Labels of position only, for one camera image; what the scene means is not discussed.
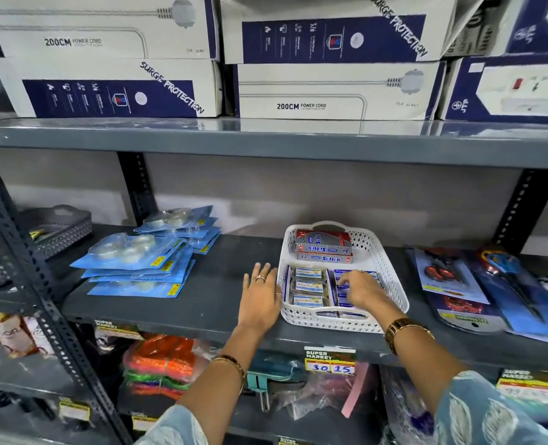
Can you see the gold wristwatch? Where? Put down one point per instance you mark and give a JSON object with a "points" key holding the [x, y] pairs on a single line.
{"points": [[401, 329]]}

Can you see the clear bag with pink item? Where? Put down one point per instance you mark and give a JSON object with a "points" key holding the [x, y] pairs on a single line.
{"points": [[329, 391]]}

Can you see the person's right hand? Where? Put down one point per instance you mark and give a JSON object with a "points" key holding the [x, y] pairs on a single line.
{"points": [[369, 291]]}

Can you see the blue orange scissors pack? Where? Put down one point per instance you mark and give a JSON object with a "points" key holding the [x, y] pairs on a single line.
{"points": [[520, 291]]}

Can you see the teal plastic plug tool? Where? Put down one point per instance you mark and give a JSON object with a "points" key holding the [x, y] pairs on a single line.
{"points": [[271, 370]]}

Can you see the blue patterned left sleeve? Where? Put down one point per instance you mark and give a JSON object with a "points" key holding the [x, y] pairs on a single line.
{"points": [[174, 431]]}

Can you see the white orange snack packets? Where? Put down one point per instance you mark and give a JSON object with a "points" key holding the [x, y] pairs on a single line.
{"points": [[12, 333]]}

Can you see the person's right forearm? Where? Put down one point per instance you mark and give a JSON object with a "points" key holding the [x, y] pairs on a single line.
{"points": [[422, 361]]}

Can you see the bagged orange green bundles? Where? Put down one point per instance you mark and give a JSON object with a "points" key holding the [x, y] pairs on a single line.
{"points": [[162, 363]]}

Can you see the white perforated plastic basket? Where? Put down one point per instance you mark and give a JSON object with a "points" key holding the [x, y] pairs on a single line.
{"points": [[385, 282]]}

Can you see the stack of white navy boxes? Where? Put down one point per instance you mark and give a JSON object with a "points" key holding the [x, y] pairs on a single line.
{"points": [[339, 92]]}

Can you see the gold bangle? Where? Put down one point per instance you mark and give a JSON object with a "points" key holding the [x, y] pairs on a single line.
{"points": [[231, 363]]}

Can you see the blue patterned sleeve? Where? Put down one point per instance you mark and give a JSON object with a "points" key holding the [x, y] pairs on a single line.
{"points": [[174, 431], [487, 412]]}

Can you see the person's left forearm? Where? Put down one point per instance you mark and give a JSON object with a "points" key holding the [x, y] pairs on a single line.
{"points": [[223, 389]]}

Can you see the person's left little finger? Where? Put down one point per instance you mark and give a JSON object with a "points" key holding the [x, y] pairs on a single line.
{"points": [[246, 285]]}

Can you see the person's left hand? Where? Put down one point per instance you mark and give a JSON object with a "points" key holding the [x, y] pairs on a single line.
{"points": [[259, 305]]}

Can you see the red scissors on dark card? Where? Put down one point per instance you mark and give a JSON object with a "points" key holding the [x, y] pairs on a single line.
{"points": [[469, 315]]}

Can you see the grey metal shelving rack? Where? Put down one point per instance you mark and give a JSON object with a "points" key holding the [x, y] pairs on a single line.
{"points": [[302, 143]]}

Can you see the person's left middle finger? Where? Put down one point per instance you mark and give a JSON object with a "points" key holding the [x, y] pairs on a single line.
{"points": [[269, 277]]}

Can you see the yellow shelf price label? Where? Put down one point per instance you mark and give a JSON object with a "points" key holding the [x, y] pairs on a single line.
{"points": [[74, 410], [116, 329], [531, 386], [144, 422]]}

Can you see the pile of blue tape packs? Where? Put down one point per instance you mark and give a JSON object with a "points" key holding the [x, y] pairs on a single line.
{"points": [[130, 264], [186, 224]]}

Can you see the yellow handwritten price label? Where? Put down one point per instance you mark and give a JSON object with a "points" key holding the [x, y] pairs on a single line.
{"points": [[329, 363]]}

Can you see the blue patterned right sleeve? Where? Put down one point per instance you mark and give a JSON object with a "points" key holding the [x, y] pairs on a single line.
{"points": [[487, 412]]}

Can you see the clear bag with dark items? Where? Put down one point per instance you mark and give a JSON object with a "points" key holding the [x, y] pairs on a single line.
{"points": [[406, 407]]}

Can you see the red scissors on white card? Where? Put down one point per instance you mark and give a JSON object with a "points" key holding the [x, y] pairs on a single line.
{"points": [[445, 273]]}

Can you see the silver blue flat carton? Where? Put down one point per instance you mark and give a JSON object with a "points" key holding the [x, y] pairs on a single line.
{"points": [[325, 259], [322, 249]]}

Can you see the grey perforated plastic basket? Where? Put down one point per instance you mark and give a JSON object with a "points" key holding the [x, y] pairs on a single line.
{"points": [[60, 229]]}

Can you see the person's right fingers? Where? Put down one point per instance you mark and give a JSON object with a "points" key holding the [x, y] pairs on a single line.
{"points": [[352, 281]]}

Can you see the rows of small blue boxes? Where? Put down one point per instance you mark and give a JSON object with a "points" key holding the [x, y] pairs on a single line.
{"points": [[309, 287]]}

